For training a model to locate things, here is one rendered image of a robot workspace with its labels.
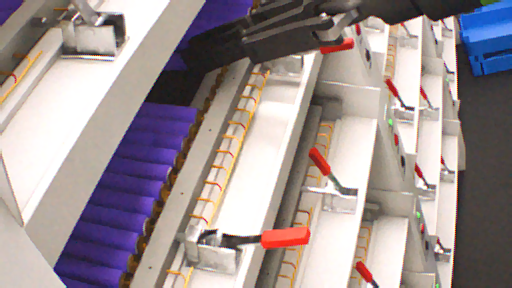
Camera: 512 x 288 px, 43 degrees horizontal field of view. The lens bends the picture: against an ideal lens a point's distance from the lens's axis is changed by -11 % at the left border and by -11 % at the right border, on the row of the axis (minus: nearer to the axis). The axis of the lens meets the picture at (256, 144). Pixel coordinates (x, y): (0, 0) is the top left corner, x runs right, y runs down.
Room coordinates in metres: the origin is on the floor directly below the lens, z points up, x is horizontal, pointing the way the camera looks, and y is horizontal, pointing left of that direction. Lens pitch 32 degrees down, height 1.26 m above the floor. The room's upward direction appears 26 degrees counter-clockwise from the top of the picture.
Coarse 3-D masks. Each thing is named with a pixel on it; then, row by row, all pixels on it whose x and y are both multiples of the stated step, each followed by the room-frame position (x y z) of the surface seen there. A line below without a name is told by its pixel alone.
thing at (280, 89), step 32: (256, 96) 0.62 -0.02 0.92; (288, 96) 0.61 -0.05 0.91; (256, 128) 0.57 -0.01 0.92; (288, 128) 0.56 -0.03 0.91; (224, 160) 0.54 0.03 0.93; (256, 160) 0.53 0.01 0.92; (288, 160) 0.55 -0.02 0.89; (224, 192) 0.50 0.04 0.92; (256, 192) 0.49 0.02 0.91; (224, 224) 0.46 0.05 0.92; (256, 224) 0.45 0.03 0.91; (256, 256) 0.44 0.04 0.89
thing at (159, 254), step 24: (240, 72) 0.63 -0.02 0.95; (216, 96) 0.59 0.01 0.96; (240, 96) 0.61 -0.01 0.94; (216, 120) 0.56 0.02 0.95; (216, 144) 0.54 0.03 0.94; (240, 144) 0.54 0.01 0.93; (192, 168) 0.50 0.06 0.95; (192, 192) 0.47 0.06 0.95; (168, 216) 0.45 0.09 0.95; (192, 216) 0.46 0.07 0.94; (168, 240) 0.43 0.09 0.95; (144, 264) 0.41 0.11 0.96; (168, 264) 0.41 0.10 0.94
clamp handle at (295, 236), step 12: (288, 228) 0.40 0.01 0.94; (300, 228) 0.39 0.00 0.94; (216, 240) 0.42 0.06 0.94; (228, 240) 0.42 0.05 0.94; (240, 240) 0.41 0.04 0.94; (252, 240) 0.41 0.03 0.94; (264, 240) 0.40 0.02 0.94; (276, 240) 0.39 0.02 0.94; (288, 240) 0.39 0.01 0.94; (300, 240) 0.38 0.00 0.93
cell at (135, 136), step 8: (128, 128) 0.58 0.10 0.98; (128, 136) 0.57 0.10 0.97; (136, 136) 0.56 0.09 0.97; (144, 136) 0.56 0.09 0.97; (152, 136) 0.56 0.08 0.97; (160, 136) 0.56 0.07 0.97; (168, 136) 0.55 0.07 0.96; (176, 136) 0.55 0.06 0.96; (184, 136) 0.55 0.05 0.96; (144, 144) 0.56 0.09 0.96; (152, 144) 0.55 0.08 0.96; (160, 144) 0.55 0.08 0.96; (168, 144) 0.55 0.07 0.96; (176, 144) 0.54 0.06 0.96
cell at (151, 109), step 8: (144, 104) 0.61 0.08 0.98; (152, 104) 0.60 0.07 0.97; (160, 104) 0.60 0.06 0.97; (144, 112) 0.60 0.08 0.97; (152, 112) 0.60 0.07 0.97; (160, 112) 0.59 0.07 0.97; (168, 112) 0.59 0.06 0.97; (176, 112) 0.59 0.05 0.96; (184, 112) 0.59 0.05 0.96; (192, 112) 0.58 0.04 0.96; (192, 120) 0.58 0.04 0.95
